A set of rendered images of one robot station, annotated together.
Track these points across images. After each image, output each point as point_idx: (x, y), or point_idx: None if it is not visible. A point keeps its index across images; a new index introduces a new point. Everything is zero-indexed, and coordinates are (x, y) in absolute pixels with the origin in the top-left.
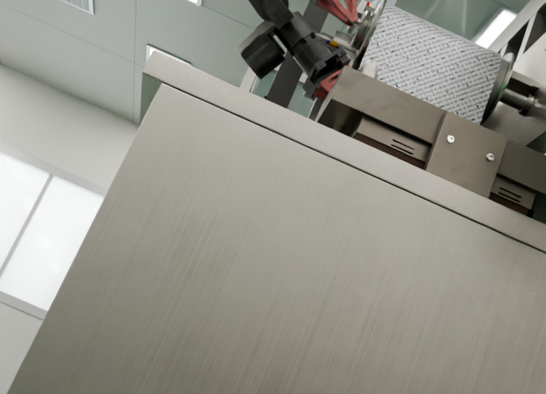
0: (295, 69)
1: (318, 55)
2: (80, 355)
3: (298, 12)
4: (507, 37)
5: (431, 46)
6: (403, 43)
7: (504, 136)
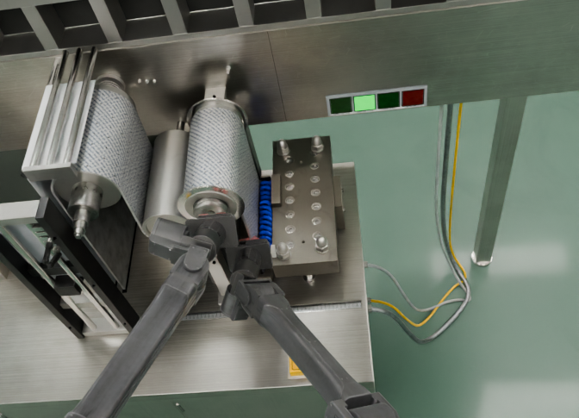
0: (84, 252)
1: (260, 262)
2: None
3: (251, 271)
4: (27, 0)
5: (241, 168)
6: (242, 189)
7: (339, 177)
